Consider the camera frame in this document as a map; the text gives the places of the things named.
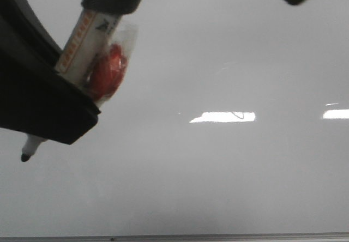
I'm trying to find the red cap in clear bag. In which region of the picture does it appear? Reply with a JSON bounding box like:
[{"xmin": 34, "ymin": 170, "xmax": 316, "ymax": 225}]
[{"xmin": 83, "ymin": 20, "xmax": 138, "ymax": 108}]

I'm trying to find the white black whiteboard marker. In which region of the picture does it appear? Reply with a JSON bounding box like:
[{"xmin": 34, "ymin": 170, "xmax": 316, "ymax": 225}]
[{"xmin": 20, "ymin": 9, "xmax": 123, "ymax": 163}]

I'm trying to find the white whiteboard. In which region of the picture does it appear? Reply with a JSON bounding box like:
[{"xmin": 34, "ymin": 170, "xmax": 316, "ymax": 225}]
[{"xmin": 1, "ymin": 0, "xmax": 348, "ymax": 237}]

